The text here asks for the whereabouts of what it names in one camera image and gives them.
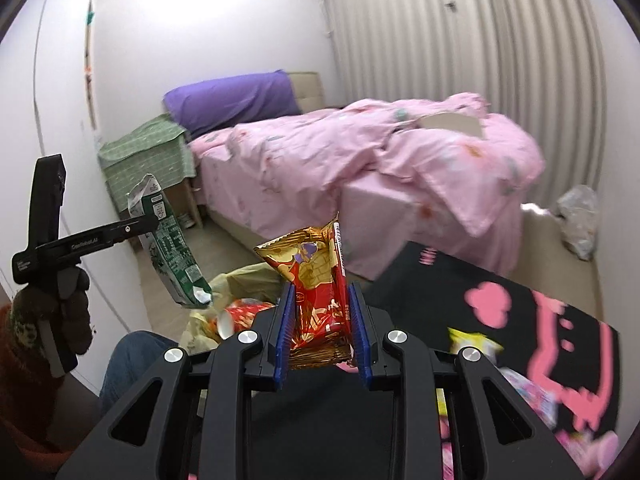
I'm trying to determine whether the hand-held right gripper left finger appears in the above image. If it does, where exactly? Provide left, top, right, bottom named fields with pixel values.
left=55, top=282, right=297, bottom=480

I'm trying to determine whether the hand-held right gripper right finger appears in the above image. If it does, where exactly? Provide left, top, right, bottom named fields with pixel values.
left=348, top=281, right=586, bottom=480

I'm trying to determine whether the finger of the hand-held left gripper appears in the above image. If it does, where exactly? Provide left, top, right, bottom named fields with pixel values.
left=106, top=216, right=157, bottom=245

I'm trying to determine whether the green and white packet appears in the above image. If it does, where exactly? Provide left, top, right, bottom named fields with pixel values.
left=126, top=174, right=213, bottom=309

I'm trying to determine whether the red paper cup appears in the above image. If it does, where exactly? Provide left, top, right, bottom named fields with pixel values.
left=216, top=299, right=276, bottom=343

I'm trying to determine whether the red and gold snack packet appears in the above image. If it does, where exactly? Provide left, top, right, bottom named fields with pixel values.
left=254, top=211, right=357, bottom=371

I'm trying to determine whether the yellow plastic bag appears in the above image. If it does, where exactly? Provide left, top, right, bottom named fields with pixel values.
left=180, top=264, right=286, bottom=356

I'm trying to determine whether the person's left hand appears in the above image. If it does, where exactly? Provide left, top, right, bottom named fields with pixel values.
left=12, top=265, right=94, bottom=362

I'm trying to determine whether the brown nightstand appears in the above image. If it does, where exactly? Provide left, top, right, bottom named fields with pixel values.
left=160, top=177, right=203, bottom=231

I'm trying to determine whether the green cloth covered nightstand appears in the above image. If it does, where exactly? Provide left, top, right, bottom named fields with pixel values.
left=97, top=114, right=196, bottom=213

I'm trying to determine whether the black tablecloth with pink hearts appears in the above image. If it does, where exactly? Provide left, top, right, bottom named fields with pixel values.
left=187, top=241, right=622, bottom=480

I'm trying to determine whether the yellow snack packet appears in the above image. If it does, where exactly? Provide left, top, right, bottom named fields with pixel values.
left=448, top=327, right=503, bottom=361

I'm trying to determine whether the person's leg in jeans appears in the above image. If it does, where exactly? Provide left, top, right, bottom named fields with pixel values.
left=99, top=331, right=201, bottom=418

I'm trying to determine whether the bed with pink sheet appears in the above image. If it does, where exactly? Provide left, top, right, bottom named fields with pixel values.
left=187, top=125, right=526, bottom=281

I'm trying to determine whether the purple pillow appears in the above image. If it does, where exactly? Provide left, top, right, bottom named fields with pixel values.
left=164, top=71, right=302, bottom=140

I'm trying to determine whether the pink floral duvet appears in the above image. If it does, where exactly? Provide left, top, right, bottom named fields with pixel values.
left=227, top=92, right=546, bottom=236

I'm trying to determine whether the beige headboard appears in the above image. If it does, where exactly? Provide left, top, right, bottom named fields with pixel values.
left=287, top=71, right=327, bottom=113

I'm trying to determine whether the white plastic bag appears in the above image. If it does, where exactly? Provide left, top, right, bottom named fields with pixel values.
left=556, top=185, right=601, bottom=261

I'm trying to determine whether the pleated beige curtain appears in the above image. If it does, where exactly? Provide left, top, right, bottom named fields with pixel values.
left=322, top=0, right=613, bottom=261

